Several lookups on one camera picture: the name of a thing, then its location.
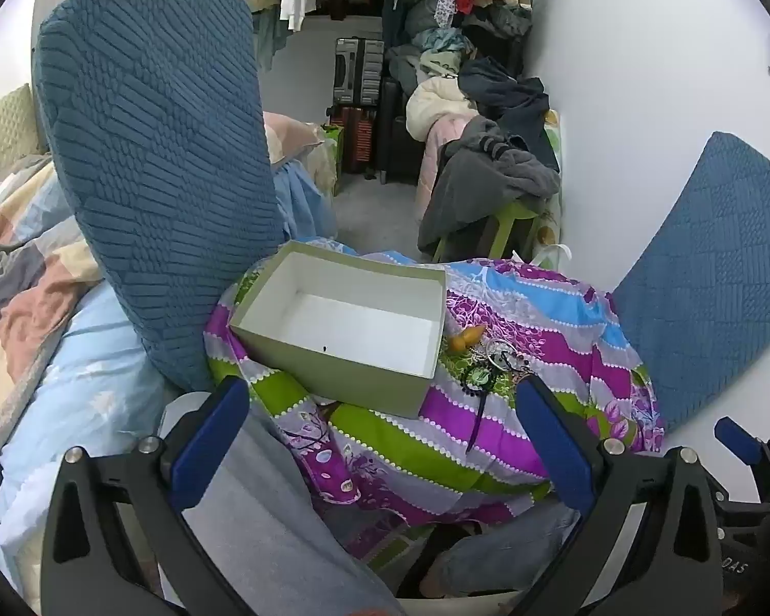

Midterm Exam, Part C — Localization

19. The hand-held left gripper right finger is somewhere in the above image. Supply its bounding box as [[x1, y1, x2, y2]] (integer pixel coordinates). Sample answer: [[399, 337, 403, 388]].
[[515, 373, 727, 616]]

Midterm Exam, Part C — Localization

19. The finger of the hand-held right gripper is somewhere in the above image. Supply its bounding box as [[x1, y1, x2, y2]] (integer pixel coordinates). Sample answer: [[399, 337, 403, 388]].
[[714, 417, 770, 513]]

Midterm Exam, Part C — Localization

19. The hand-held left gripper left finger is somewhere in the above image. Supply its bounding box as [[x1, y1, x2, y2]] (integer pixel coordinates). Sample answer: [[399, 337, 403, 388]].
[[40, 375, 251, 616]]

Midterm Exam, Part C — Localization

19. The black bead bracelet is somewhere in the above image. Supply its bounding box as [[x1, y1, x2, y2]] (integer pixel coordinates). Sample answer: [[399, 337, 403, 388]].
[[460, 365, 498, 395]]

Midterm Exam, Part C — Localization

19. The green cardboard box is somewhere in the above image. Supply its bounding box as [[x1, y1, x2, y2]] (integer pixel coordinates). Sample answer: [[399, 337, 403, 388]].
[[229, 239, 448, 420]]

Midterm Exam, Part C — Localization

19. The colourful striped floral cloth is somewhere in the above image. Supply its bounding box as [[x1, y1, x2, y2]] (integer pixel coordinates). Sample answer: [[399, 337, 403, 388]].
[[203, 237, 667, 559]]

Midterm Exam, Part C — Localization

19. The person's right leg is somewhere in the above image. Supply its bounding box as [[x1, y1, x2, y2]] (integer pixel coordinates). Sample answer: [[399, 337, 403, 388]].
[[417, 500, 582, 601]]

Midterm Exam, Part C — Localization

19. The light blue bed sheet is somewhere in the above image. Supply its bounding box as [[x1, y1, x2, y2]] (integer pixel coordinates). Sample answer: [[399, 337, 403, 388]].
[[0, 160, 338, 566]]

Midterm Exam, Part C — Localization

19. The wide blue chair cover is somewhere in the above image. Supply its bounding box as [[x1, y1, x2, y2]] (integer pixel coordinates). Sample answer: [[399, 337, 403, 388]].
[[609, 131, 770, 432]]

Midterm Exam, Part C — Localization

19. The green stool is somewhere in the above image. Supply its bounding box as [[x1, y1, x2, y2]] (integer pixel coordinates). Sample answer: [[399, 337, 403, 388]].
[[433, 200, 543, 264]]

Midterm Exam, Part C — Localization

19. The patchwork quilt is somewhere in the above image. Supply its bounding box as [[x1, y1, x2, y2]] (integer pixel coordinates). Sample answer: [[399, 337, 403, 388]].
[[0, 154, 107, 450]]

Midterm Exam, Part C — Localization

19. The tall blue chair cover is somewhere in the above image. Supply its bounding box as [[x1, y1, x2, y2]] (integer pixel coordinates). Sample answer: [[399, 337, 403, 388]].
[[31, 0, 286, 392]]

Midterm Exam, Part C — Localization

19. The green shopping bag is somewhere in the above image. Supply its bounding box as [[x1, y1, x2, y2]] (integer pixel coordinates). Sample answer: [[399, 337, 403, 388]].
[[321, 123, 346, 197]]

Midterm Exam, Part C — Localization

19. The pink pillow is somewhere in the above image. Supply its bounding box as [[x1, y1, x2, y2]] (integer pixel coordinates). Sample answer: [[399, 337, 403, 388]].
[[262, 111, 327, 166]]

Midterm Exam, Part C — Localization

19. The red suitcase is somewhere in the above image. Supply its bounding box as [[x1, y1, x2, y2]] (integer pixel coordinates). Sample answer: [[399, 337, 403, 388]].
[[330, 104, 381, 174]]

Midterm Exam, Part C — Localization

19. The plain black suitcase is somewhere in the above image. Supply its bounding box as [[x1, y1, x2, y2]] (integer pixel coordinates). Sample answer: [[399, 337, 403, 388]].
[[377, 77, 425, 186]]

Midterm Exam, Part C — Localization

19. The beige padded headboard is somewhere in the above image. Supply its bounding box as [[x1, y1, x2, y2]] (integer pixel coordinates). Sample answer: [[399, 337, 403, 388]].
[[0, 83, 49, 190]]

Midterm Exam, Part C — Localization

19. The pile of clothes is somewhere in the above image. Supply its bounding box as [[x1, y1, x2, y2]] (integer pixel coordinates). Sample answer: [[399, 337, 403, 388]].
[[385, 0, 562, 161]]

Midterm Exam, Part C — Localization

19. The black striped suitcase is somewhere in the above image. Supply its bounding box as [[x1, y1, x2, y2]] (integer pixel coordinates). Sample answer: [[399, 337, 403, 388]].
[[332, 37, 386, 107]]

